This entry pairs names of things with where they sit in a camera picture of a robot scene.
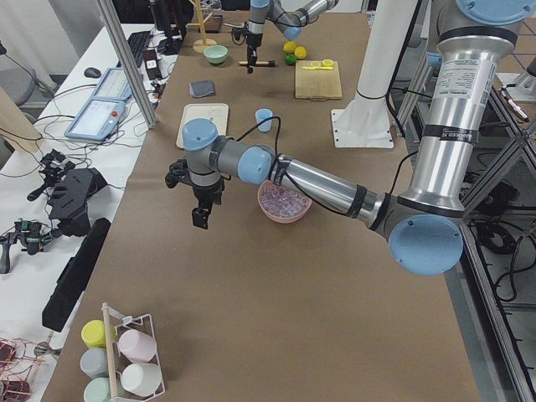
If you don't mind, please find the mint green bowl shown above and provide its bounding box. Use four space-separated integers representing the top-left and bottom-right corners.
203 44 229 65

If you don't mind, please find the cream rabbit tray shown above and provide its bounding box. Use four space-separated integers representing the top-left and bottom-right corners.
176 103 229 151

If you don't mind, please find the aluminium frame post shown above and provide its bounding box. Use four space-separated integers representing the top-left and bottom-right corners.
95 0 157 129

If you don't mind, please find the wooden cutting board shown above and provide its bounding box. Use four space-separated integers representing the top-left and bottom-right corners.
295 60 343 101

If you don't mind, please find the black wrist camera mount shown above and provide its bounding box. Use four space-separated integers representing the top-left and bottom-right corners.
164 159 192 188

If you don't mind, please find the teach pendant upper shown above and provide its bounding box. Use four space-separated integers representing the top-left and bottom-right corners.
92 67 132 101

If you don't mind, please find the wooden glass stand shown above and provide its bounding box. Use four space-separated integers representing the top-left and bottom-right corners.
188 0 217 54

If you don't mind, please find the teach pendant lower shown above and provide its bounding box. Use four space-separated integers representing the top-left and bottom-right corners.
64 98 126 142

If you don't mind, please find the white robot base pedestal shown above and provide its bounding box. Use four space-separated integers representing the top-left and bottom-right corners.
332 0 420 148

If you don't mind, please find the green lime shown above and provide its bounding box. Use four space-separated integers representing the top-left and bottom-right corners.
285 54 296 65

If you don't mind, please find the steel muddler black tip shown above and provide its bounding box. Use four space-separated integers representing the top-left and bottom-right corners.
238 60 277 68

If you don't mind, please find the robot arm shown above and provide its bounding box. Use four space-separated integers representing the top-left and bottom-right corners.
245 0 338 74
174 48 438 286

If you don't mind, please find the teach pendant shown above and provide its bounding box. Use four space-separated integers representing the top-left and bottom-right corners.
64 98 126 142
92 67 132 101

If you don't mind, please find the yellow plastic knife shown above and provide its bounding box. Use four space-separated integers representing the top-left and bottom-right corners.
301 65 334 71

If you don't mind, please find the grey folded cloth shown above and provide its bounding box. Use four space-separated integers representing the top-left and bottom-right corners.
188 80 216 99

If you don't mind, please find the pink bowl of ice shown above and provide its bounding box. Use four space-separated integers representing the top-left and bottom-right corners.
257 180 312 224

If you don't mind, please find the yellow lemon near board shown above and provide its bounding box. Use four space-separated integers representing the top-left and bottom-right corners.
293 46 307 60

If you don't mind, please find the yellow lemon outer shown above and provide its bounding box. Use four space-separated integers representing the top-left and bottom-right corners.
282 41 297 54

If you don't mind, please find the white cup rack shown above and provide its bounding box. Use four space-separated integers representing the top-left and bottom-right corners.
80 302 167 401

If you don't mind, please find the light blue plastic cup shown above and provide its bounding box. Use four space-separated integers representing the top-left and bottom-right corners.
255 108 273 132

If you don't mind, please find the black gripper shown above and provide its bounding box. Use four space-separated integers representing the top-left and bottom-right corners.
245 31 263 75
191 179 224 229

